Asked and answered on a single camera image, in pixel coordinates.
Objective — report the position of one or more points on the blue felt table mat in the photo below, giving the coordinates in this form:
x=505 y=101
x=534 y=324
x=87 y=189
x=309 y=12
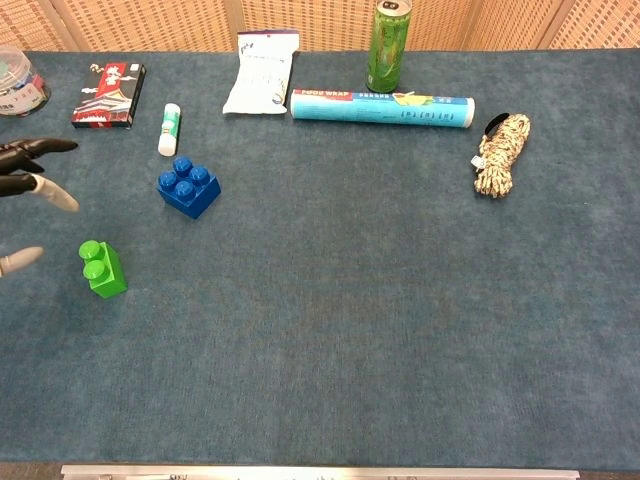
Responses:
x=320 y=300

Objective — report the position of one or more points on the blue toy brick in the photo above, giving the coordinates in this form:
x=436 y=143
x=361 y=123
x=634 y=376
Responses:
x=189 y=188

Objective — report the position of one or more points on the aluminium frame rail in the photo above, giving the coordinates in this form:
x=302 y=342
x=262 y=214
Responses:
x=320 y=472

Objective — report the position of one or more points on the blue food wrap roll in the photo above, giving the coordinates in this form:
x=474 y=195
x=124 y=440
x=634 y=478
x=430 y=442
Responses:
x=380 y=107

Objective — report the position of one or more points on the green bottle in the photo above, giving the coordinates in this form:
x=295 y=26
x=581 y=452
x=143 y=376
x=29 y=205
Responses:
x=388 y=50

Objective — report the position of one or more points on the green toy block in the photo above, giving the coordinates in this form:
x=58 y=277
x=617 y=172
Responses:
x=106 y=272

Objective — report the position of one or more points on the black red card box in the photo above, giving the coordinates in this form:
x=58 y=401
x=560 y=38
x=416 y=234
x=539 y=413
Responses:
x=109 y=95

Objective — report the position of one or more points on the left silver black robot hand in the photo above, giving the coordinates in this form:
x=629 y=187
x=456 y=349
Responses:
x=20 y=184

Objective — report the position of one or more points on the woven bamboo folding screen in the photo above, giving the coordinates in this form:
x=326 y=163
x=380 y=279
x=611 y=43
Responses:
x=320 y=22

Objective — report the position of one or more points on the white green glue stick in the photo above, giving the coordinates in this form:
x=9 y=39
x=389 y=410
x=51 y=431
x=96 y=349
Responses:
x=169 y=129

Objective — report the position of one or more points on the white snack pouch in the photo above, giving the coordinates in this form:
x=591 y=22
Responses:
x=260 y=75

